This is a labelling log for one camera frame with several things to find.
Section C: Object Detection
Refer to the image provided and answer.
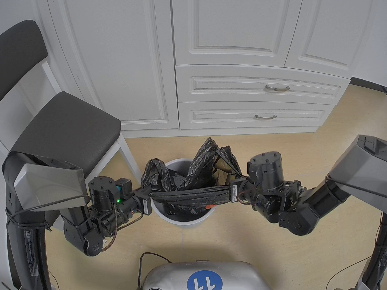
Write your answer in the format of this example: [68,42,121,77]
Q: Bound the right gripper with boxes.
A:
[228,176,257,206]

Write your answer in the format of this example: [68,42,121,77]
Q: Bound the black plastic bag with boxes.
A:
[141,137,243,218]

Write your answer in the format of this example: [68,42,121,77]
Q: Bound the black cable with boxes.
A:
[327,257,375,290]
[137,252,173,289]

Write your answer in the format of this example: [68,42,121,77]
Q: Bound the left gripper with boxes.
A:
[120,187,152,222]

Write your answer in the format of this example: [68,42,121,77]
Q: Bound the white trash bin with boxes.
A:
[150,159,216,229]

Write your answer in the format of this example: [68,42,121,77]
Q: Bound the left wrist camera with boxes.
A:
[115,178,133,199]

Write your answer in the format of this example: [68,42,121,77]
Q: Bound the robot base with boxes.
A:
[142,259,271,290]

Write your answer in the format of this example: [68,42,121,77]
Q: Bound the white chair grey cushions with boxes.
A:
[0,20,148,232]

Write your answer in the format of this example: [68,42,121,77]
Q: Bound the white wardrobe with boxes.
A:
[30,0,377,139]

